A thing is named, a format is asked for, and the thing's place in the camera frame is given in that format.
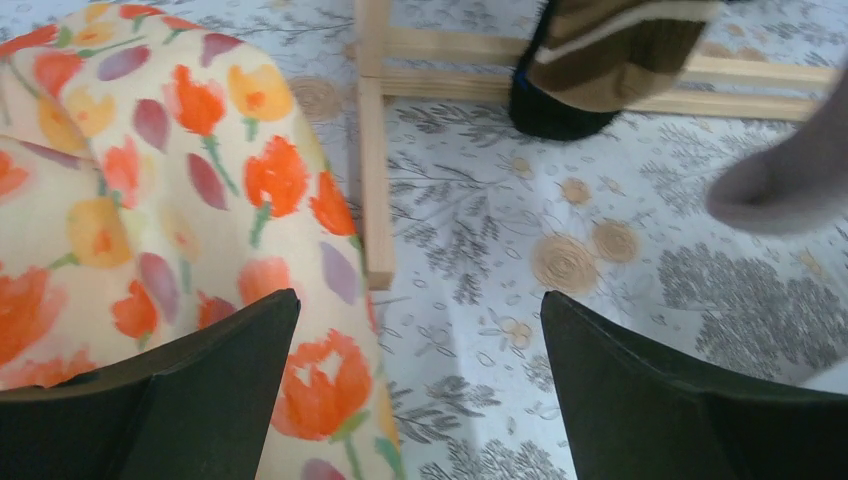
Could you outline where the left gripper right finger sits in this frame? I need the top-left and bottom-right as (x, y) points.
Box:
(541, 291), (847, 480)

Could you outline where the wooden drying rack frame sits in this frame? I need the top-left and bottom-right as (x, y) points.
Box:
(354, 1), (816, 291)

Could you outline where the beige sock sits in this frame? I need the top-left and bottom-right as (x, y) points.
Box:
(706, 73), (847, 236)

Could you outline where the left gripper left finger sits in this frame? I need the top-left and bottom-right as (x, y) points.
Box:
(1, 289), (300, 480)

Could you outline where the floral orange cloth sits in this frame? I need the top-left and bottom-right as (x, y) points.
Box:
(1, 3), (406, 479)

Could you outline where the brown striped sock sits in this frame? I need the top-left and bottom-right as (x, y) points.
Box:
(526, 1), (723, 112)

